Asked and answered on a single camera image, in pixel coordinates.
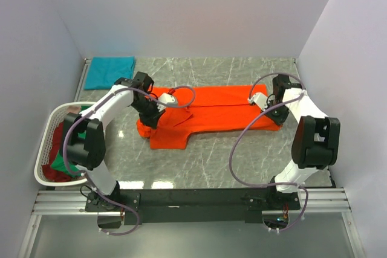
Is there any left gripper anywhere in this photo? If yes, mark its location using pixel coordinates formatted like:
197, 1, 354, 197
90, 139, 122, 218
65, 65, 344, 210
131, 97, 166, 129

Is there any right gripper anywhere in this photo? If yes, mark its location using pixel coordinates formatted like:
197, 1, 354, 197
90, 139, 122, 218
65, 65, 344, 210
261, 99, 290, 126

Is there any orange t-shirt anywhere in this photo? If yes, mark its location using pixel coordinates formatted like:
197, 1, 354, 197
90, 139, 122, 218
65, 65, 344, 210
137, 86, 261, 150

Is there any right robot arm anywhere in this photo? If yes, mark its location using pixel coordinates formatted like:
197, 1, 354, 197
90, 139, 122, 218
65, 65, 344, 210
265, 74, 340, 209

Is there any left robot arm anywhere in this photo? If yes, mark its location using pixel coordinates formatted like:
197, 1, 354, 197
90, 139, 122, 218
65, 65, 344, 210
60, 72, 164, 211

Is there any folded teal t-shirt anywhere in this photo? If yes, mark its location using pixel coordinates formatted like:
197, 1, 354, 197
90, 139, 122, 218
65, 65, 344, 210
83, 57, 135, 91

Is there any beige garment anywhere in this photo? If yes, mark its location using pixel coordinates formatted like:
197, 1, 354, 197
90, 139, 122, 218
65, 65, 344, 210
67, 106, 82, 114

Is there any black base beam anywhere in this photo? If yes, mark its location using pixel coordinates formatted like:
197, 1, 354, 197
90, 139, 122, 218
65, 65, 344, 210
85, 187, 301, 225

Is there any white laundry basket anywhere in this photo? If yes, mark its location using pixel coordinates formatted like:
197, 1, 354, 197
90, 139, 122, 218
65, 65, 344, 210
34, 102, 94, 187

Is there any green t-shirt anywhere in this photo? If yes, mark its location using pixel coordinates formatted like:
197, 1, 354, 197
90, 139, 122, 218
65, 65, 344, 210
50, 105, 91, 179

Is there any dark red t-shirt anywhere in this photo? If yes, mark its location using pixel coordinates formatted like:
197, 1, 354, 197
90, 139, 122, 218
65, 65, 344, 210
42, 122, 75, 182

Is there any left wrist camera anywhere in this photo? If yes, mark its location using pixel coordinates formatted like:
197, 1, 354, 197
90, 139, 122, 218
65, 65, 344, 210
157, 92, 178, 112

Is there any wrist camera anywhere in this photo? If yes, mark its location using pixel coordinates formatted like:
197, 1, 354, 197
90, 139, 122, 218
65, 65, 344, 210
157, 92, 178, 112
247, 92, 268, 111

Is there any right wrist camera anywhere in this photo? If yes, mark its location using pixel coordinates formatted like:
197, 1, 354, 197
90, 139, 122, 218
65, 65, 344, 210
247, 92, 268, 111

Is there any aluminium frame rail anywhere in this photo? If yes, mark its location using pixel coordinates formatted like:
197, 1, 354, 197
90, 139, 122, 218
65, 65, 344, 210
32, 188, 352, 215

